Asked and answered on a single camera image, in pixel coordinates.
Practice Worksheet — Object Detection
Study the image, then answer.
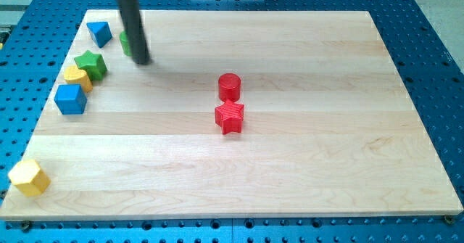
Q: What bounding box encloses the green cylinder block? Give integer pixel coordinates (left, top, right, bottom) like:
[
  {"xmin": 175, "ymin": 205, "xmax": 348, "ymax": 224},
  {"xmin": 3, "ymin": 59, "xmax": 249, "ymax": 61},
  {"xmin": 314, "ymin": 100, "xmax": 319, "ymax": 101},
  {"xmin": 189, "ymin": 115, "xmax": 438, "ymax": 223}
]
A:
[{"xmin": 119, "ymin": 31, "xmax": 132, "ymax": 57}]

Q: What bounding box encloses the red star block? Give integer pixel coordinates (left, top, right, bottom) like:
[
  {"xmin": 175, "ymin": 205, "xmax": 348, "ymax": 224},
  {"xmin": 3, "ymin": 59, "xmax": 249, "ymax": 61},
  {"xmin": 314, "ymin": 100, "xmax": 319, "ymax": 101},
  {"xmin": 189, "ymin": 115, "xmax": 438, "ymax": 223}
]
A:
[{"xmin": 215, "ymin": 100, "xmax": 244, "ymax": 134}]

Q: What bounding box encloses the light wooden board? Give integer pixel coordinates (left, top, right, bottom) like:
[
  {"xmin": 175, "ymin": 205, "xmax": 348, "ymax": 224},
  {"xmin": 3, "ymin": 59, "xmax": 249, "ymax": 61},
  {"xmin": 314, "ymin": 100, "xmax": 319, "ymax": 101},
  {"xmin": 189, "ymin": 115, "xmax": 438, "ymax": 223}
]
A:
[{"xmin": 1, "ymin": 10, "xmax": 463, "ymax": 221}]

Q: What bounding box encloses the red cylinder block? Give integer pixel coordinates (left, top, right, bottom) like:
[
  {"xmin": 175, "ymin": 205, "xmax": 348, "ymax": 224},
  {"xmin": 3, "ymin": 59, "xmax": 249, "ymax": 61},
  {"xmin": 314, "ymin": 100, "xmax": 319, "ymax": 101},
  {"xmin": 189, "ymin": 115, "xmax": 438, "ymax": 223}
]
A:
[{"xmin": 218, "ymin": 73, "xmax": 241, "ymax": 102}]

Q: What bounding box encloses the green star block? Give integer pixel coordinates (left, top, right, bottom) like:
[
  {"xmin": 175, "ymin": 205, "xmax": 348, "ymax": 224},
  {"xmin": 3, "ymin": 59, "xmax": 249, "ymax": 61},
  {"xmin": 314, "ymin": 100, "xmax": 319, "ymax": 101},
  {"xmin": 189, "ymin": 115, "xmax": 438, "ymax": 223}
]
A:
[{"xmin": 74, "ymin": 50, "xmax": 107, "ymax": 81}]

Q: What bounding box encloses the blue triangle block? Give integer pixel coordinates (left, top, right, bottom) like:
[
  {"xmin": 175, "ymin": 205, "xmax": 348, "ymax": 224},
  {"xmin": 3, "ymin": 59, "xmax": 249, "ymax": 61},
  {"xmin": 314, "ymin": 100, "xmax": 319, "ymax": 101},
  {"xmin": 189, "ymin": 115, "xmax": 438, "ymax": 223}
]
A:
[{"xmin": 86, "ymin": 22, "xmax": 112, "ymax": 48}]

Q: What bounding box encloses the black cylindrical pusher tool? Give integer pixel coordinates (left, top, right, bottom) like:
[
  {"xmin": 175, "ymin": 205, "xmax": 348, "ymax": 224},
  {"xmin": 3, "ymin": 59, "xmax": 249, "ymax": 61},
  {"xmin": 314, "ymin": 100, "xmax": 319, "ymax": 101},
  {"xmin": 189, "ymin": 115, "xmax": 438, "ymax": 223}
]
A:
[{"xmin": 116, "ymin": 0, "xmax": 151, "ymax": 65}]

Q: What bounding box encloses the blue cube block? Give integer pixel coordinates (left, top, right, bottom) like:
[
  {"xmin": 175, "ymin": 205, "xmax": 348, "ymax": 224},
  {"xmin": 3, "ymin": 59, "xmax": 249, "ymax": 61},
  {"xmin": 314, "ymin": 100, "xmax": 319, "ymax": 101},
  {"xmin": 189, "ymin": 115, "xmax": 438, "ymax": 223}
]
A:
[{"xmin": 54, "ymin": 84, "xmax": 87, "ymax": 115}]

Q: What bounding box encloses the yellow heart block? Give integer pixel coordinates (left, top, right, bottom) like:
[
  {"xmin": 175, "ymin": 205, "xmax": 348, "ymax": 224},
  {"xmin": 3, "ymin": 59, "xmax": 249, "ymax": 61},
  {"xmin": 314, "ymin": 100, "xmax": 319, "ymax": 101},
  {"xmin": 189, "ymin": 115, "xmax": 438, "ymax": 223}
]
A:
[{"xmin": 64, "ymin": 65, "xmax": 93, "ymax": 93}]

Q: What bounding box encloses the blue perforated table plate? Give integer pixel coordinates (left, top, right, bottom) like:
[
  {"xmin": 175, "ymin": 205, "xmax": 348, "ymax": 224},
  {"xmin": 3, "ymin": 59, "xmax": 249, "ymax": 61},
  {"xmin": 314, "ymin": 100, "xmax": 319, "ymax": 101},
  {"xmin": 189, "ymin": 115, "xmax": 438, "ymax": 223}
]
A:
[{"xmin": 1, "ymin": 0, "xmax": 463, "ymax": 242}]

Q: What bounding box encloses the yellow hexagon block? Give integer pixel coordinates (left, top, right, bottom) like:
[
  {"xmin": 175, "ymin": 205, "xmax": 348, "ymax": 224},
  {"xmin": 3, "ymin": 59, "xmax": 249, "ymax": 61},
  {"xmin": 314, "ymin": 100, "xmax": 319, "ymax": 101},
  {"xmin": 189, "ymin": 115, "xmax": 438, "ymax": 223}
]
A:
[{"xmin": 8, "ymin": 160, "xmax": 51, "ymax": 197}]

